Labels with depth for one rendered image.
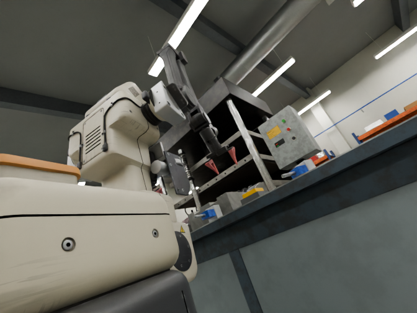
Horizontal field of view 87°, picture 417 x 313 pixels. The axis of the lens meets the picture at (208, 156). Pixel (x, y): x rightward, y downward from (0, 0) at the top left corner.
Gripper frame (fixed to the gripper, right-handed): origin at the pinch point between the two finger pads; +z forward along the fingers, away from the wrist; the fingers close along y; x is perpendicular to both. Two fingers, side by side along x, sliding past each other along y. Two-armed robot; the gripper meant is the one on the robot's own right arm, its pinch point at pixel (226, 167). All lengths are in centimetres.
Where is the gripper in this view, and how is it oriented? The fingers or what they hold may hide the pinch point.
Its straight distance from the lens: 97.7
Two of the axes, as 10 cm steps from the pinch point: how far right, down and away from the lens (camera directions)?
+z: 5.1, 8.6, 0.4
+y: -8.3, 4.7, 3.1
